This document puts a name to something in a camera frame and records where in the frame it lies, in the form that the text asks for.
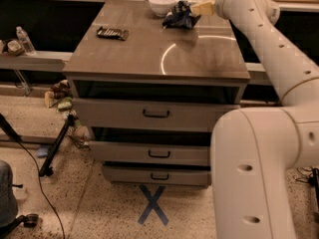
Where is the middle drawer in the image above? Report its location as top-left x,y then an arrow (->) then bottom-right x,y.
90,141 -> 209,166

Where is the grey drawer cabinet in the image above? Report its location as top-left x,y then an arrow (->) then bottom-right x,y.
64,1 -> 250,172

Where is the dark snack bar packet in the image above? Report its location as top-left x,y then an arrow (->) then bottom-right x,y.
97,27 -> 129,41

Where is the drawer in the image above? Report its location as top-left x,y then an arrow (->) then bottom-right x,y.
103,165 -> 211,186
90,141 -> 209,166
73,98 -> 239,132

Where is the blue tape cross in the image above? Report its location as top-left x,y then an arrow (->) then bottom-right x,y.
138,185 -> 169,226

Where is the black floor cable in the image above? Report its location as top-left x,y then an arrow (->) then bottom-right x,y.
0,113 -> 67,239

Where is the white bowl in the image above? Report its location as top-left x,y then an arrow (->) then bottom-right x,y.
149,0 -> 176,17

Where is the pile of snack bags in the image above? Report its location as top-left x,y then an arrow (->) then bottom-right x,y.
44,80 -> 91,149

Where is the top drawer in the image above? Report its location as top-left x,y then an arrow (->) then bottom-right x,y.
73,98 -> 239,132

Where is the bottom drawer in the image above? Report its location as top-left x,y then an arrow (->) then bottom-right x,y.
103,165 -> 211,186

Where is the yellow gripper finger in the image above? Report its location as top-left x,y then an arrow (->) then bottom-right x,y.
190,0 -> 215,17

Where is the blue chip bag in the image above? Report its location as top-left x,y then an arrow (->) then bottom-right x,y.
162,1 -> 201,29

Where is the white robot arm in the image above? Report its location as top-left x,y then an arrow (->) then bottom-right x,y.
199,0 -> 319,239

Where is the basket with items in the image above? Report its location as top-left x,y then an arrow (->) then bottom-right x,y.
0,39 -> 24,56

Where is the clear water bottle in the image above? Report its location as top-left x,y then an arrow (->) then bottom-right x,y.
16,26 -> 36,55

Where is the black tripod leg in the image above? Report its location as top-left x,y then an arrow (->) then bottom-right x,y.
39,115 -> 74,177

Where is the grey office chair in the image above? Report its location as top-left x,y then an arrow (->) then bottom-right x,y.
0,160 -> 39,239

